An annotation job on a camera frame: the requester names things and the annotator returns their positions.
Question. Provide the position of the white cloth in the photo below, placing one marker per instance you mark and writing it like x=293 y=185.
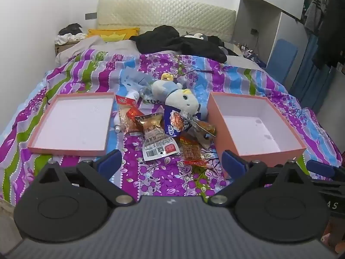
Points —
x=67 y=38

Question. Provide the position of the tall white cabinet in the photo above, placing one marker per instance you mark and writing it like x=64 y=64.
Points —
x=288 y=29

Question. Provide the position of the black hanging jacket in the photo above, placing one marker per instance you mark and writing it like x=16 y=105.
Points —
x=333 y=32

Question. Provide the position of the cream quilted headboard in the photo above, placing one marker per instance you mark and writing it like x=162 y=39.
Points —
x=161 y=13

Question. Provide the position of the pink box lid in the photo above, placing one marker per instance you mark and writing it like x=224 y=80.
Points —
x=72 y=124

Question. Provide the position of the black wall socket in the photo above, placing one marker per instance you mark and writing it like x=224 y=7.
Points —
x=254 y=31

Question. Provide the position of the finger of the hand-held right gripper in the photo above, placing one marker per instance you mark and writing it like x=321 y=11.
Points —
x=322 y=168

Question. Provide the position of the grey wall plate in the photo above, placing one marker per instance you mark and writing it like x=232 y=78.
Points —
x=91 y=16

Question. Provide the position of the white spray bottle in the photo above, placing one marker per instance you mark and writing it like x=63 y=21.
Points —
x=133 y=95

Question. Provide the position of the group of small bottles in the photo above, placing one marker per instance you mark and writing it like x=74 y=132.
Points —
x=245 y=49

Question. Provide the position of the black cloth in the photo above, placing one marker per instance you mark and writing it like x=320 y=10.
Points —
x=70 y=29

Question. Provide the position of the blue curtain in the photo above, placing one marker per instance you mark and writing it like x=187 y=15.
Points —
x=310 y=81

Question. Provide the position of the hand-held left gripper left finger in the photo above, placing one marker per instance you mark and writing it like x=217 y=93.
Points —
x=109 y=164

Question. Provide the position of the pink cardboard box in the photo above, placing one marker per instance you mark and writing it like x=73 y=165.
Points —
x=250 y=129

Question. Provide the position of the blue snack packet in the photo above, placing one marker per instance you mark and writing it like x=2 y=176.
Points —
x=175 y=125

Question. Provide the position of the yellow pillow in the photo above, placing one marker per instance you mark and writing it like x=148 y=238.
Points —
x=113 y=33

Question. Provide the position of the blue plastic bag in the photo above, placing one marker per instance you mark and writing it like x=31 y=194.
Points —
x=132 y=81

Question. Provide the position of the blue padded board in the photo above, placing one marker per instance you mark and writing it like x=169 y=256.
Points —
x=281 y=59

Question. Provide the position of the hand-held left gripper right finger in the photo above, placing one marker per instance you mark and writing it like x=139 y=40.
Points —
x=234 y=164

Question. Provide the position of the black clothes pile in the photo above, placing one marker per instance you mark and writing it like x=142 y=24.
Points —
x=167 y=40

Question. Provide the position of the white blue plush toy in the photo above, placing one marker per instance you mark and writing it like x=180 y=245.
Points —
x=180 y=99

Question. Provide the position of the grey striped hoodie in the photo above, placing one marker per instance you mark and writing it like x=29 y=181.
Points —
x=316 y=10

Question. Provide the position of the golden white-labelled snack packet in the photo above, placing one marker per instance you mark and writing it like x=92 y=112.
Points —
x=159 y=145

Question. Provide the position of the floral striped bedspread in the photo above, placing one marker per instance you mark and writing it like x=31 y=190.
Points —
x=80 y=67

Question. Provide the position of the clear red-topped snack packet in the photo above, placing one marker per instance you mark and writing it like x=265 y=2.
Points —
x=121 y=116

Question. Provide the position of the brown cardboard box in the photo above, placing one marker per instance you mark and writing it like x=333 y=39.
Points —
x=60 y=49

